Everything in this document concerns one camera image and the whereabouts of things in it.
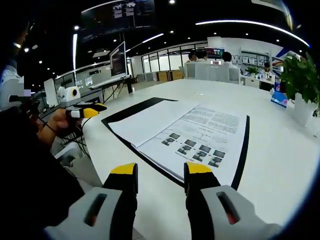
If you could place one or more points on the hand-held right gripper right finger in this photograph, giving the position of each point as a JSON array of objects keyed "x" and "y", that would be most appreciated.
[{"x": 212, "y": 207}]

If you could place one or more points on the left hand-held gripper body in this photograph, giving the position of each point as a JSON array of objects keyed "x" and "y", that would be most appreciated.
[{"x": 71, "y": 96}]

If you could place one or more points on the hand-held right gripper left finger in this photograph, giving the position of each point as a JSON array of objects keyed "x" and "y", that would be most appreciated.
[{"x": 107, "y": 205}]

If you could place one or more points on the person's left hand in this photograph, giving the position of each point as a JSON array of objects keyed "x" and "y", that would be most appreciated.
[{"x": 57, "y": 121}]

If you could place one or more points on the black desk mat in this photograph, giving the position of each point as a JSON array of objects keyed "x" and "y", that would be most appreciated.
[{"x": 130, "y": 111}]

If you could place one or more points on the grey office chair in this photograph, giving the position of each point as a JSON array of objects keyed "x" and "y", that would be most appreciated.
[{"x": 67, "y": 152}]

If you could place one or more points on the monitor on stand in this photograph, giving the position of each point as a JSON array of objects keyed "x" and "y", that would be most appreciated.
[{"x": 118, "y": 60}]

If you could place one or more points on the white chest device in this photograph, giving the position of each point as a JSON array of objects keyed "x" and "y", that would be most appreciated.
[{"x": 10, "y": 85}]

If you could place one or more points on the large ceiling screen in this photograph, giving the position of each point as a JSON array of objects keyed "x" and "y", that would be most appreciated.
[{"x": 117, "y": 15}]

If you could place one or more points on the white chair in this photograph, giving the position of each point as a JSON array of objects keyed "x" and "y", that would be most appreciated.
[
  {"x": 228, "y": 75},
  {"x": 200, "y": 71}
]

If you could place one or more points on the blue tissue box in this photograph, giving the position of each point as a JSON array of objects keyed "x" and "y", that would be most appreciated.
[{"x": 278, "y": 100}]

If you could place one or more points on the white plant pot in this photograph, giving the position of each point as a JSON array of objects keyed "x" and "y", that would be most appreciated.
[{"x": 303, "y": 110}]

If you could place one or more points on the small green plant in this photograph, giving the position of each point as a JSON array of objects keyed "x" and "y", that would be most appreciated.
[{"x": 252, "y": 71}]

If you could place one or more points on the green leafy plant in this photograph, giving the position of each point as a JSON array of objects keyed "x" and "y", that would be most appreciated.
[{"x": 300, "y": 72}]

